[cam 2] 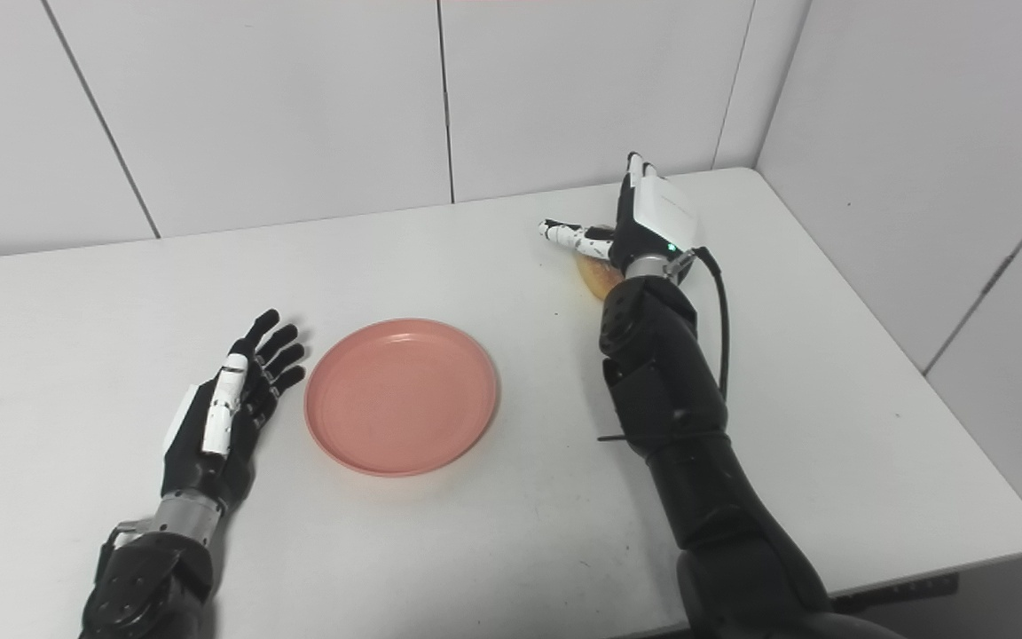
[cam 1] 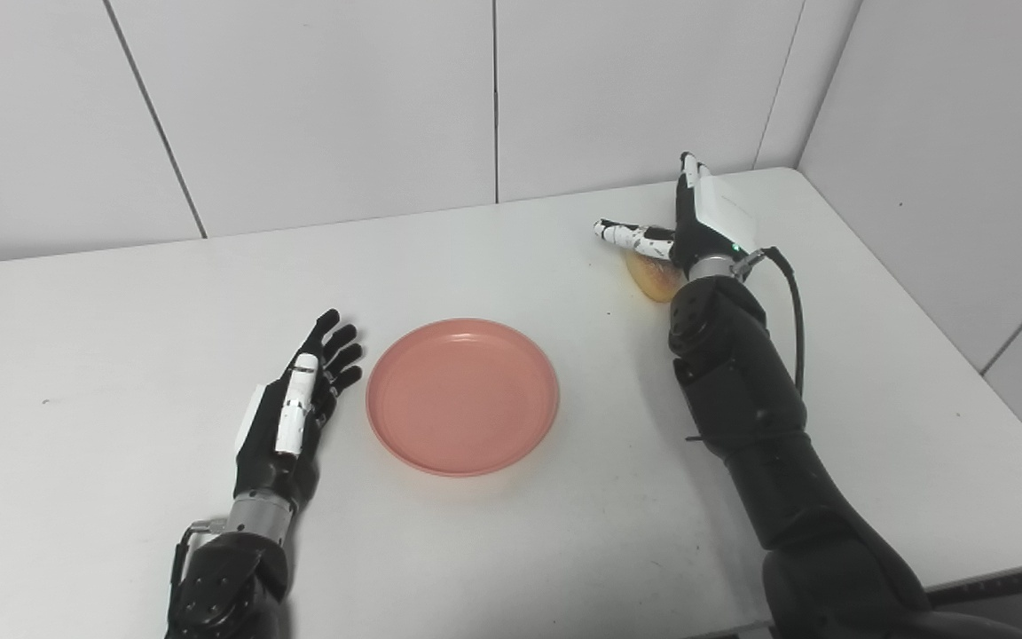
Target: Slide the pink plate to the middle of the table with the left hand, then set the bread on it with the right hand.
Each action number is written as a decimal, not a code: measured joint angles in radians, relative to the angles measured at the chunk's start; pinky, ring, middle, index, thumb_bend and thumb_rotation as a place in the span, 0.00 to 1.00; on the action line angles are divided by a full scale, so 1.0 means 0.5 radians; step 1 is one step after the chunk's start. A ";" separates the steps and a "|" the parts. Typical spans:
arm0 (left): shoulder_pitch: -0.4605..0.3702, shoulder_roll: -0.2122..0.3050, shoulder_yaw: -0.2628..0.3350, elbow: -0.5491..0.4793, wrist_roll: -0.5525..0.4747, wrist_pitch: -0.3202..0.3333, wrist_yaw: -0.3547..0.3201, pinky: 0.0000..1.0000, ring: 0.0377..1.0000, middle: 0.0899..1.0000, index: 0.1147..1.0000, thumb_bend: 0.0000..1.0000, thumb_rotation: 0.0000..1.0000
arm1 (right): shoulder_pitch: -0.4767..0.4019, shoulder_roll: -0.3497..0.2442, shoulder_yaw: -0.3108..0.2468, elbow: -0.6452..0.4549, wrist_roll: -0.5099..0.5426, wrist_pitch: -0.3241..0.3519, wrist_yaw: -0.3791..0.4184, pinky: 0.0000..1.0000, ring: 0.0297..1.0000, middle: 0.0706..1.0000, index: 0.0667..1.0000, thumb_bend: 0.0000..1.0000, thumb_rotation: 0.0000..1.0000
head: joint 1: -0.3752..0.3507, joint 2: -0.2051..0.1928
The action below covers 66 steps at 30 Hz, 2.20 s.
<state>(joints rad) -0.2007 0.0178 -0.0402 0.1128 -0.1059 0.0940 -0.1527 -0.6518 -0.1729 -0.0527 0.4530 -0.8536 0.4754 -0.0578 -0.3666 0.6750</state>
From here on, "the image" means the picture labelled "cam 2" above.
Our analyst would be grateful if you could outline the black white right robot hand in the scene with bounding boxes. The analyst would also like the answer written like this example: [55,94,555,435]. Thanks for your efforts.
[539,152,700,274]

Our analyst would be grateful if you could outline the pink round plate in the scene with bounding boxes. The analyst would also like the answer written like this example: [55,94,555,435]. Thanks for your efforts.
[303,319,500,478]

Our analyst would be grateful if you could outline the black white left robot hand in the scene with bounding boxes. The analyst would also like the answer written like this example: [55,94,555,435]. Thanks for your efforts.
[161,309,307,516]

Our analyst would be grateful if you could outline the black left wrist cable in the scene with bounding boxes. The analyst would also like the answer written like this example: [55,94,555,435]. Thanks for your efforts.
[94,521,141,578]

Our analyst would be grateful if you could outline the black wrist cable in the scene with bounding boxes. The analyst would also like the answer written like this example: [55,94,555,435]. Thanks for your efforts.
[94,521,141,578]
[693,247,732,402]

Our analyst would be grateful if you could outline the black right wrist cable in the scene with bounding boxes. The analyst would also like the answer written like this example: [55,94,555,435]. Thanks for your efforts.
[693,247,732,402]

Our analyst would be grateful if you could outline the black table frame bar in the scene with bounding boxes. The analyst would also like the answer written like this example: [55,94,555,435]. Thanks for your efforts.
[830,572,960,615]

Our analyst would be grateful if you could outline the yellow-orange fruit piece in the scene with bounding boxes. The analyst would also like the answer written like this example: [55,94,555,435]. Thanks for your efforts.
[575,256,625,301]

